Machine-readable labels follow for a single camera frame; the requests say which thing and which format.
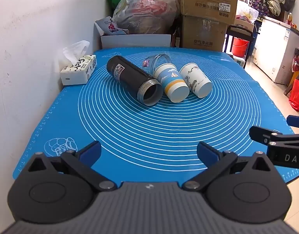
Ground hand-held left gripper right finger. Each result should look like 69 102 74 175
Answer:
182 141 274 192

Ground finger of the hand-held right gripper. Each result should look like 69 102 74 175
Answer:
286 115 299 127
249 125 299 147

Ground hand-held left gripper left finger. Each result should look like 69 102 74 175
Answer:
27 141 117 192

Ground white blossom paper cup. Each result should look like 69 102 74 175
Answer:
179 63 213 98

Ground blue sailboat paper cup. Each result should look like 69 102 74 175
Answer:
153 63 190 103

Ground black thermos cup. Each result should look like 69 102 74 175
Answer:
106 55 164 107

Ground clear glass cup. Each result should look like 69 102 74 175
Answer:
143 53 172 73

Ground red shopping bag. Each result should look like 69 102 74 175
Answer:
288 78 299 114

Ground blue silicone baking mat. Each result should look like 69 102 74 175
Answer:
12 46 299 185

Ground white chest freezer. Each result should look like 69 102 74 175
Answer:
253 15 299 85

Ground white tissue box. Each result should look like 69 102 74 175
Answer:
59 40 97 86

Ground red plastic bucket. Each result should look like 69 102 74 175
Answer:
231 37 250 58

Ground white pink gift box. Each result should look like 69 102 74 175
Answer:
234 15 255 31

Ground brown cardboard box clear tape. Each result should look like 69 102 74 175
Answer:
181 15 228 52

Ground white open cardboard box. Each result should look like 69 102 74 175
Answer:
94 21 171 51

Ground purple floral bag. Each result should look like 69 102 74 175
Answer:
243 0 272 18

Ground white printed small bag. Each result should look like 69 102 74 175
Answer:
94 16 129 36

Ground clear plastic bag red contents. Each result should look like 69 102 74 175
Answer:
113 0 181 35

